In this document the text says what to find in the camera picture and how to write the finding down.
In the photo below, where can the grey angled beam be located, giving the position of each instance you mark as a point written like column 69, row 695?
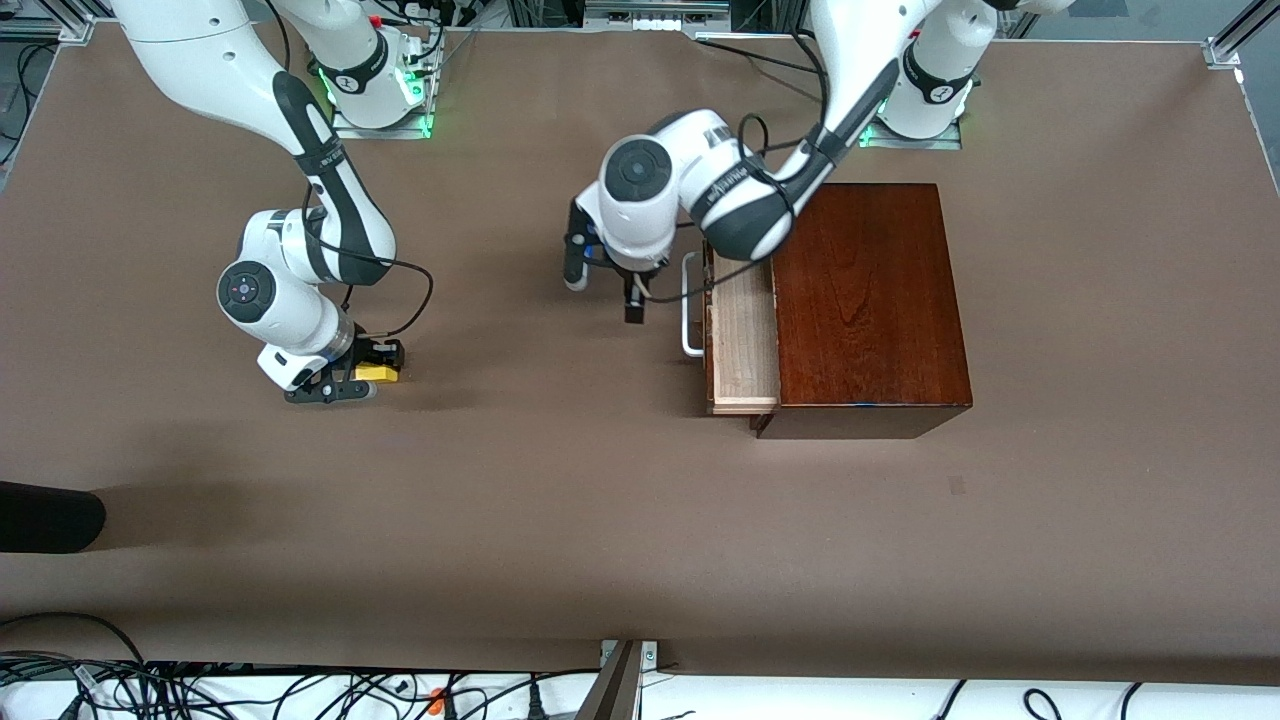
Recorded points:
column 610, row 695

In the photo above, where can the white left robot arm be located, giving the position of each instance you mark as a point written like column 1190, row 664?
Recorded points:
column 640, row 200

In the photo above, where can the black plug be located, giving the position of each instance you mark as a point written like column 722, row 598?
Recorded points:
column 535, row 705

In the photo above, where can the small aluminium corner bracket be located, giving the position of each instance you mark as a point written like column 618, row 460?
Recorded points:
column 78, row 32

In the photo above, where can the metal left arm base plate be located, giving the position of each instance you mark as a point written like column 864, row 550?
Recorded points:
column 950, row 143

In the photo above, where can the black padded cylinder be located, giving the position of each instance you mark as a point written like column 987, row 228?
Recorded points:
column 45, row 517

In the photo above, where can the small metal table bracket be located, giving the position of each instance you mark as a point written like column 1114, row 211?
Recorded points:
column 650, row 655

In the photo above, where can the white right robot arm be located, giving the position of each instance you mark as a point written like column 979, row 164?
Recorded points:
column 290, row 300

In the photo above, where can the white power strip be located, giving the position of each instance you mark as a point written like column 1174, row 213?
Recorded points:
column 655, row 22

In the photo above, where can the yellow block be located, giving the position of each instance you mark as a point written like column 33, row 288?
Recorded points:
column 380, row 374

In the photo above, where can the orange clip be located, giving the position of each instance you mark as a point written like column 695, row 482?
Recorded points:
column 437, row 700

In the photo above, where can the dark brown wooden cabinet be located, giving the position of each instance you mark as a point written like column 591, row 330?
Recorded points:
column 870, row 320

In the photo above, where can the aluminium frame profile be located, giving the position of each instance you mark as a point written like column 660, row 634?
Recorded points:
column 1225, row 50

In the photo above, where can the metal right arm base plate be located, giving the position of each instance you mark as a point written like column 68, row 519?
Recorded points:
column 345, row 132

